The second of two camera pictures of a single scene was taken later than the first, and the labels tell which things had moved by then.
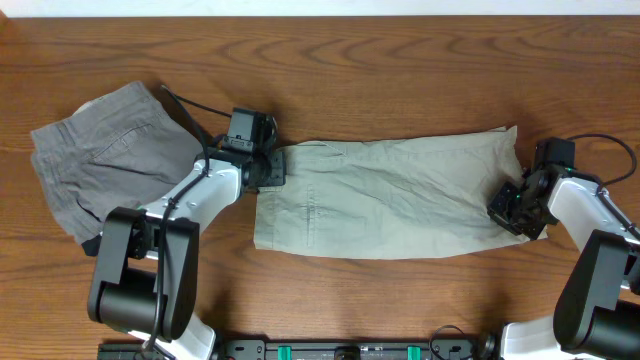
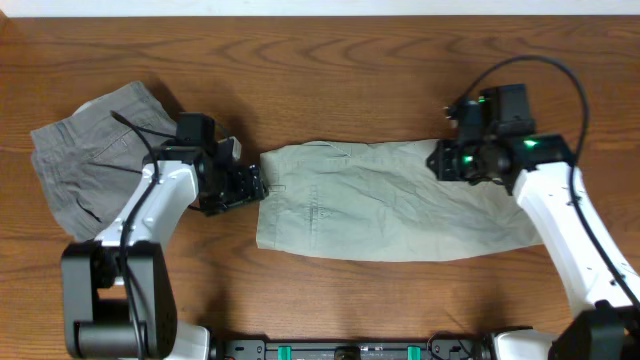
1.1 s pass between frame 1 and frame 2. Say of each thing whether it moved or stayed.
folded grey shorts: stayed
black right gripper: moved
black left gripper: moved
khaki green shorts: stayed
